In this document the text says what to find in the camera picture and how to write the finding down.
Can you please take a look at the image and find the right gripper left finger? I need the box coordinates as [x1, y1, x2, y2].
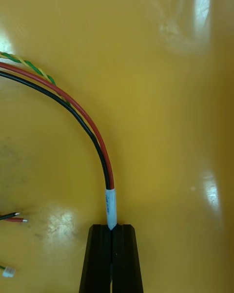
[78, 223, 113, 293]

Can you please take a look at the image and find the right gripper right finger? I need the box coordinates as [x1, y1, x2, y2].
[111, 223, 144, 293]

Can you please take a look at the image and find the red black green-yellow wire harness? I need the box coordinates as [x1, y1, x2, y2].
[0, 51, 118, 278]

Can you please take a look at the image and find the yellow-orange plastic bin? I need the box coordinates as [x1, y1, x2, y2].
[0, 0, 234, 293]

